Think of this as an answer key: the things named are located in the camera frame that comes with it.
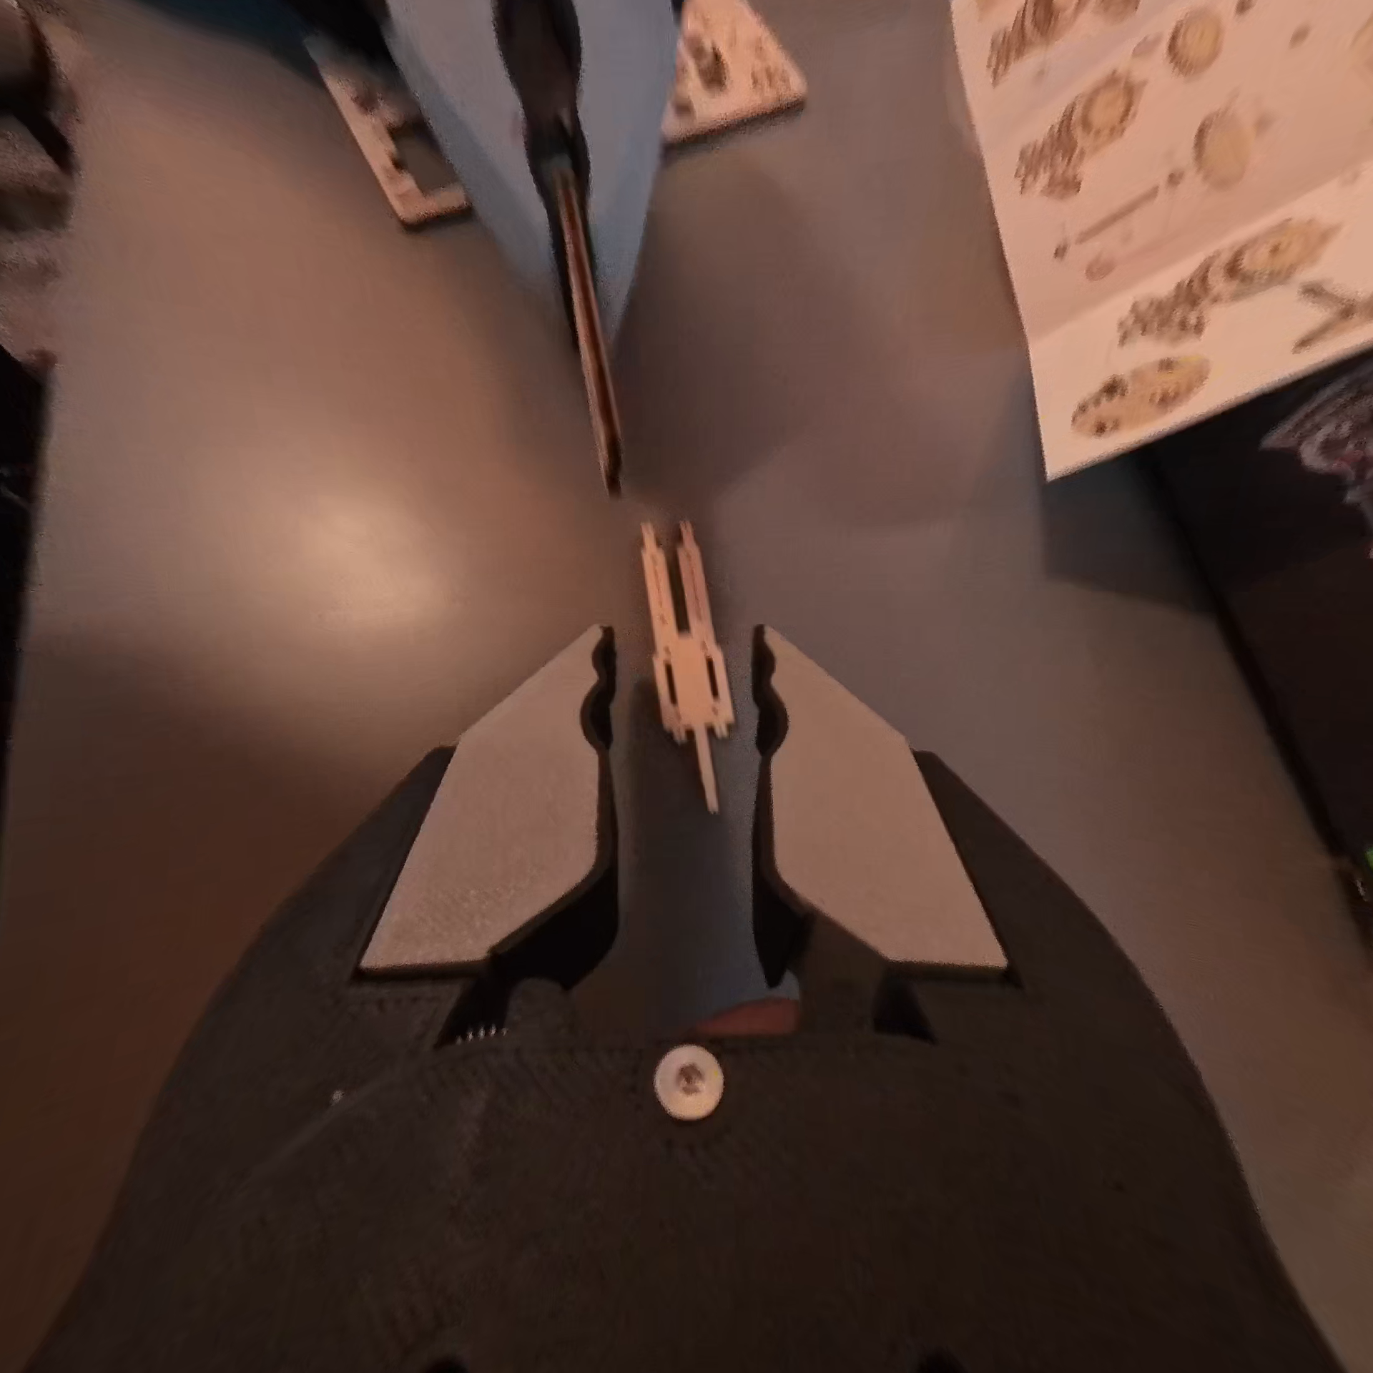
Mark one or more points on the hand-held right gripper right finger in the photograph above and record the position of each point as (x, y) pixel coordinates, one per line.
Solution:
(869, 837)

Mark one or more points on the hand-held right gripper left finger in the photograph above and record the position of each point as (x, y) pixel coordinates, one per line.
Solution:
(504, 837)

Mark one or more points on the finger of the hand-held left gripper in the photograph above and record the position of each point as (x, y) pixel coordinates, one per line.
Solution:
(462, 118)
(622, 129)

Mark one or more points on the thin dark-edged wooden model part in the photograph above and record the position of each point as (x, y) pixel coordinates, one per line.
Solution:
(593, 343)

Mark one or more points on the pale slotted wooden model part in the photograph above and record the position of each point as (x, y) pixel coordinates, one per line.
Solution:
(692, 675)

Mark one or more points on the laser-cut wooden parts sheet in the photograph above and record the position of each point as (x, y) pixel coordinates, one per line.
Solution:
(741, 75)

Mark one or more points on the black printed product box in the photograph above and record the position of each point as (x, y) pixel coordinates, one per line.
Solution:
(1287, 600)

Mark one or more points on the folded paper instruction sheet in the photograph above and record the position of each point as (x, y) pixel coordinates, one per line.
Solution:
(1160, 214)

